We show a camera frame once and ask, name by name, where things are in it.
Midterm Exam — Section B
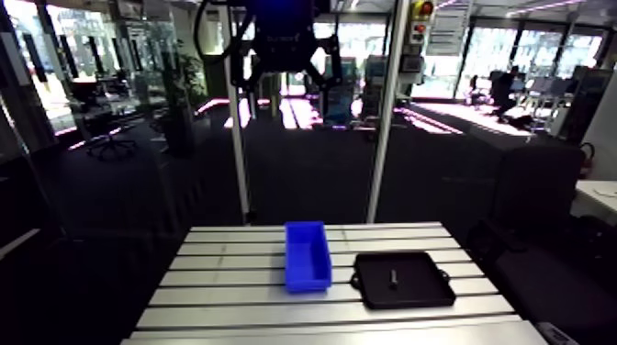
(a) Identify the black cable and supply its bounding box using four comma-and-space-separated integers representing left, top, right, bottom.
193, 0, 255, 66

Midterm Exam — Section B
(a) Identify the black tray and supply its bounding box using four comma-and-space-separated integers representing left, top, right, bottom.
349, 250, 457, 310

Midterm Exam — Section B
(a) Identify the white desk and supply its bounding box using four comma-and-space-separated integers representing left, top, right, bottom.
570, 179, 617, 228

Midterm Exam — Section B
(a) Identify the person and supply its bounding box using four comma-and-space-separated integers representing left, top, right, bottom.
488, 65, 522, 119

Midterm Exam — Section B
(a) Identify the grey metal post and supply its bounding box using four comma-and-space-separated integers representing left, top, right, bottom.
219, 0, 252, 226
365, 0, 412, 224

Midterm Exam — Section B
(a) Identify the office chair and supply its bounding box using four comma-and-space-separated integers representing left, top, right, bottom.
72, 79, 140, 162

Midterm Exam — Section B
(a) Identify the potted plant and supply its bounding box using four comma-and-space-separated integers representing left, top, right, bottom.
159, 40, 208, 155

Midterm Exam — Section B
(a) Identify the blue bin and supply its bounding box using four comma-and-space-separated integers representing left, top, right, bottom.
284, 220, 333, 294

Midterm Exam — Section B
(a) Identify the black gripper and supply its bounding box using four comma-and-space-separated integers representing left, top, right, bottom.
230, 0, 343, 93

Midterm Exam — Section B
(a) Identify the grey control box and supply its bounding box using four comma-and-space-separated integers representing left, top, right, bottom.
399, 0, 436, 86

